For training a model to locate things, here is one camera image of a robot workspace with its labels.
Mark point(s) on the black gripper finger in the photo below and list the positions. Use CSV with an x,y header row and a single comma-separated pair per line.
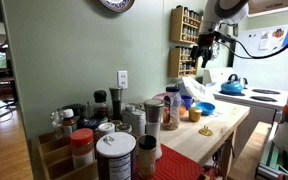
x,y
194,53
206,61

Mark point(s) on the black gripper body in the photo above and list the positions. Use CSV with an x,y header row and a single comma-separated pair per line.
x,y
206,41

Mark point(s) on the dark jar lid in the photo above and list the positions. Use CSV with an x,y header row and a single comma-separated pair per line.
x,y
172,89

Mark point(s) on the small yellow jar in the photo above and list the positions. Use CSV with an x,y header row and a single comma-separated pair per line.
x,y
195,114

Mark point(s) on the clear plastic nut jar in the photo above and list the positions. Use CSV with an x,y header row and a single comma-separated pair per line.
x,y
171,111

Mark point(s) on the gold metal lid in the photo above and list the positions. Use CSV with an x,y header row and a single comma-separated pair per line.
x,y
205,131

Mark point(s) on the silver-lidded small jar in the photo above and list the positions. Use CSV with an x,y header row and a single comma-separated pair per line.
x,y
124,128

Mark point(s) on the black-capped spice jar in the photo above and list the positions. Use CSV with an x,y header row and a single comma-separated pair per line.
x,y
147,155

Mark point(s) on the white-lidded small jar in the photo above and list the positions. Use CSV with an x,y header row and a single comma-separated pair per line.
x,y
106,128

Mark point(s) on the red-lidded spice jar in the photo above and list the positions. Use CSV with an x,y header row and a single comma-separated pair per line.
x,y
82,146

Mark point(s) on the white plastic bag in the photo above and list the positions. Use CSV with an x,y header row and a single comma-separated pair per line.
x,y
194,88

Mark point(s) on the blue kettle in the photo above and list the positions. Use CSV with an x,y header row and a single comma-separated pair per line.
x,y
231,86

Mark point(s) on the blue cup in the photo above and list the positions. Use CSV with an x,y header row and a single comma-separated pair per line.
x,y
187,101

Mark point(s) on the blue bowl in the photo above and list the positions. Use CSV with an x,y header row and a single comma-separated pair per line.
x,y
205,108

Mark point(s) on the orange fruit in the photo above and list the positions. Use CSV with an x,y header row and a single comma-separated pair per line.
x,y
183,111

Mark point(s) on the pink plate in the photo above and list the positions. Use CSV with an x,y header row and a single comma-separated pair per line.
x,y
159,96

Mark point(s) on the white electric stove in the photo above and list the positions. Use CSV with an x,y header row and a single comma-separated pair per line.
x,y
250,96

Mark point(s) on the white refrigerator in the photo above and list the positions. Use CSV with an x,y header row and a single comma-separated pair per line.
x,y
270,66

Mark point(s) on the white paper with picture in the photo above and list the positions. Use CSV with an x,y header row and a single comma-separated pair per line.
x,y
277,38

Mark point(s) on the wooden butcher block table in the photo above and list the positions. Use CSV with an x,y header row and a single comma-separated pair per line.
x,y
204,133

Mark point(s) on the clear salt grinder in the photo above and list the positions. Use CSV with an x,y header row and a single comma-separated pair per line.
x,y
153,123

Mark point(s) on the silver tin can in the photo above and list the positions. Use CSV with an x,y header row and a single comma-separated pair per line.
x,y
134,118

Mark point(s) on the steel pepper mill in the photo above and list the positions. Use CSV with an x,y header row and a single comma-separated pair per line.
x,y
116,101

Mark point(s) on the black-capped glass bottle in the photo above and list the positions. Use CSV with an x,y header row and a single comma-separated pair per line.
x,y
100,105

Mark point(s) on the red mat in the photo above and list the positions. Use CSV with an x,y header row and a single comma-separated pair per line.
x,y
177,166

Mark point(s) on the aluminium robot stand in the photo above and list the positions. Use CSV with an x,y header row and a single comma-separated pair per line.
x,y
277,163

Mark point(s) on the large white-lidded canister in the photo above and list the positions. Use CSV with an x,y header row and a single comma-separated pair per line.
x,y
115,158

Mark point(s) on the white-capped red spice bottle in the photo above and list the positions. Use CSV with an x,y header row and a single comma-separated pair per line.
x,y
69,123

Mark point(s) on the clear glass bottle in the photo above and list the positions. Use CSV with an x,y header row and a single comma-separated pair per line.
x,y
55,125

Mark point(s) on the wooden countertop spice organizer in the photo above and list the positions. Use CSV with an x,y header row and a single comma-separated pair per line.
x,y
55,160

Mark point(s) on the white wall outlet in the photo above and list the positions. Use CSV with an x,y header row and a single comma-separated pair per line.
x,y
122,79

